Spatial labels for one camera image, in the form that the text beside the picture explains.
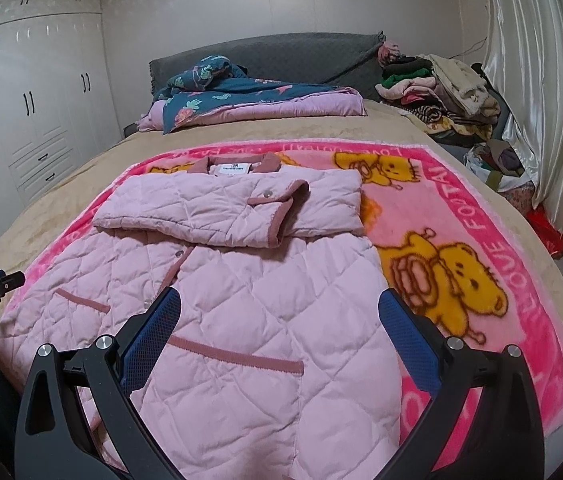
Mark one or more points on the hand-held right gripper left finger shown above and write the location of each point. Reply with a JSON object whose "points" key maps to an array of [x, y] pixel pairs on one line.
{"points": [[154, 340]]}

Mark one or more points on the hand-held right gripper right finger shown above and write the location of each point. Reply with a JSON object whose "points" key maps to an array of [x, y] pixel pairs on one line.
{"points": [[406, 340]]}

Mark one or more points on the pink quilted jacket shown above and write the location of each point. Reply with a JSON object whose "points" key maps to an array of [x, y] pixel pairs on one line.
{"points": [[261, 285]]}

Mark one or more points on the white bag of clothes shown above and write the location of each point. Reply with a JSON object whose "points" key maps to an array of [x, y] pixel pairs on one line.
{"points": [[499, 162]]}

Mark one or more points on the pile of folded clothes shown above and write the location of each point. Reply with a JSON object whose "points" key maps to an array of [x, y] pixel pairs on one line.
{"points": [[441, 90]]}

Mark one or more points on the dark teal cloth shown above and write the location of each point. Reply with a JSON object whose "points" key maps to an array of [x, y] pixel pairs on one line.
{"points": [[4, 385]]}

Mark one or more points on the pink bear printed blanket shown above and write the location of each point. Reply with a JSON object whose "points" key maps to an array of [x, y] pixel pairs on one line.
{"points": [[501, 240]]}

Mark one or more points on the white wardrobe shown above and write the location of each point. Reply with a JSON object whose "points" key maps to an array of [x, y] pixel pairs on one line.
{"points": [[26, 110]]}

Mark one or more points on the red plastic bag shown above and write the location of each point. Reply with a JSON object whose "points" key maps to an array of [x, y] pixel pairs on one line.
{"points": [[549, 230]]}

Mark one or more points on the blue floral quilt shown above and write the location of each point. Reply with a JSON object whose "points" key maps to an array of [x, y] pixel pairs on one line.
{"points": [[241, 102]]}

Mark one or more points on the pink knitted garment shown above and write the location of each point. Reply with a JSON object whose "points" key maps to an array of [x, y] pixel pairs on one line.
{"points": [[389, 52]]}

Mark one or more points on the white satin curtain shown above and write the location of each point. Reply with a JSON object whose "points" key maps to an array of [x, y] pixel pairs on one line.
{"points": [[546, 85]]}

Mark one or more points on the grey headboard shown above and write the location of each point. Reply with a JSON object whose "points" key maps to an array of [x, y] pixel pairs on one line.
{"points": [[286, 55]]}

